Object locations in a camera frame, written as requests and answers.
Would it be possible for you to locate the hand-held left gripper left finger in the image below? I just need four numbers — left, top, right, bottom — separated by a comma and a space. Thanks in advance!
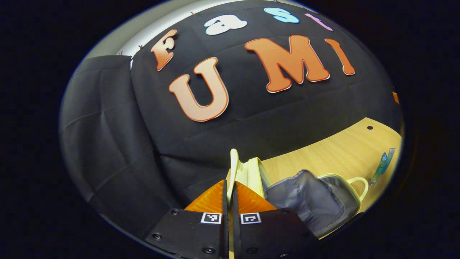
144, 179, 230, 259

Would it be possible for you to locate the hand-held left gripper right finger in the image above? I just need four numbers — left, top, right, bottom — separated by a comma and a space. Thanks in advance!
232, 181, 321, 259

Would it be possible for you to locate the blue skin care bottle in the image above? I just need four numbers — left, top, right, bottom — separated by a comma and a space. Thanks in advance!
370, 152, 388, 186

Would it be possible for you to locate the pale yellow suitcase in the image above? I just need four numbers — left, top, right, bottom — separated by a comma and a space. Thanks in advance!
226, 148, 369, 240

